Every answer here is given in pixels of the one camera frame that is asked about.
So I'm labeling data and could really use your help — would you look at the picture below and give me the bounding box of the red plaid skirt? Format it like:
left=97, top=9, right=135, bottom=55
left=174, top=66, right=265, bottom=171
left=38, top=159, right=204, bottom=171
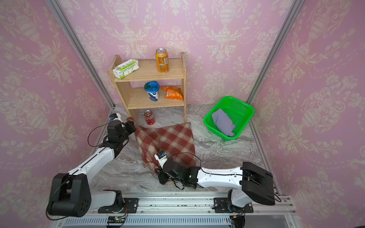
left=135, top=123, right=196, bottom=175

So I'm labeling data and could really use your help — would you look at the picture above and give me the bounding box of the lavender skirt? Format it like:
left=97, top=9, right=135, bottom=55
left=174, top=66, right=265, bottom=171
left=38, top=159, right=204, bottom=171
left=212, top=109, right=235, bottom=137

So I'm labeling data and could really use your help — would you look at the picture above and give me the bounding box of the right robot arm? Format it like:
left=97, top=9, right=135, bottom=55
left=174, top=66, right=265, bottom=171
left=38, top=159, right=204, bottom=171
left=155, top=154, right=276, bottom=208

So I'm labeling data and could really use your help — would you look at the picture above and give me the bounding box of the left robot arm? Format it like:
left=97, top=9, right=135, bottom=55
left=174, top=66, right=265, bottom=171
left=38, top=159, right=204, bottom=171
left=46, top=118, right=136, bottom=220

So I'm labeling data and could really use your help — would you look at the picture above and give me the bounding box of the red cola can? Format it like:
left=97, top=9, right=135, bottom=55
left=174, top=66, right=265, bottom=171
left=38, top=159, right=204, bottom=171
left=144, top=110, right=155, bottom=125

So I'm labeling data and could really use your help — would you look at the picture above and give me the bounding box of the wooden two-tier shelf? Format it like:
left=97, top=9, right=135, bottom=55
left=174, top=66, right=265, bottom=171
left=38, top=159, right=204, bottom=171
left=108, top=52, right=187, bottom=122

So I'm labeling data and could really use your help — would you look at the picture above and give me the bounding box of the orange snack bag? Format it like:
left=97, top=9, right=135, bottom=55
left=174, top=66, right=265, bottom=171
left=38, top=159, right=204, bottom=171
left=162, top=86, right=183, bottom=100

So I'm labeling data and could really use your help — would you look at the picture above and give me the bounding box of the white green tissue box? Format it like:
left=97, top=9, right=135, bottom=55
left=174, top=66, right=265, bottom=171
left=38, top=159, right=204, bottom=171
left=113, top=59, right=139, bottom=79

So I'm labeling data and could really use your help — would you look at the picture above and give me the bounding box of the small black circuit board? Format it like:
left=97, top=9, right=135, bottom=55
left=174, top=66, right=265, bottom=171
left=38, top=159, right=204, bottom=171
left=106, top=216, right=125, bottom=226

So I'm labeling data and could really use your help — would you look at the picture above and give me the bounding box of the orange drink can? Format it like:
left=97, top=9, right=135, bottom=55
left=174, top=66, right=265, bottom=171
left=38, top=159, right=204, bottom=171
left=156, top=48, right=169, bottom=73

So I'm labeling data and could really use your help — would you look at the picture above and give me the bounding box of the green plastic perforated basket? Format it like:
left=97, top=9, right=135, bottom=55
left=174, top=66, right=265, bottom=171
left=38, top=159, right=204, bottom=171
left=204, top=96, right=255, bottom=141

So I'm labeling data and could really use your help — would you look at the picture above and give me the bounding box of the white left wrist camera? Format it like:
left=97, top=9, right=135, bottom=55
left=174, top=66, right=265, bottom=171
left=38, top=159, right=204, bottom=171
left=109, top=113, right=122, bottom=123

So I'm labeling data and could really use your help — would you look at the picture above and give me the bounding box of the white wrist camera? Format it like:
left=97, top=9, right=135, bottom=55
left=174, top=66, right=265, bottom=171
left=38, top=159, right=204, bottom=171
left=155, top=150, right=168, bottom=168
left=109, top=113, right=122, bottom=123

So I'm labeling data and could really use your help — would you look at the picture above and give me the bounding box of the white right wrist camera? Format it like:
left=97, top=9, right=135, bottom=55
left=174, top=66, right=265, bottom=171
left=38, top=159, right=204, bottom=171
left=155, top=150, right=168, bottom=168

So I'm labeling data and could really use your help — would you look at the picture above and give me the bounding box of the aluminium mounting rail frame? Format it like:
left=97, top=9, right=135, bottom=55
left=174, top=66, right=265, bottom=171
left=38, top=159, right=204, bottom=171
left=51, top=192, right=301, bottom=228

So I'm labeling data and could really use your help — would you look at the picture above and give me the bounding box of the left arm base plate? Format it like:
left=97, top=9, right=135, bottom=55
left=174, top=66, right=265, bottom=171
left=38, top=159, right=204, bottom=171
left=98, top=198, right=139, bottom=214

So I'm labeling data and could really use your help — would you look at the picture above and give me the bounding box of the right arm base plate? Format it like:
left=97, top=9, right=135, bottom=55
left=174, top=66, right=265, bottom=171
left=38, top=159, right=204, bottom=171
left=212, top=198, right=254, bottom=214

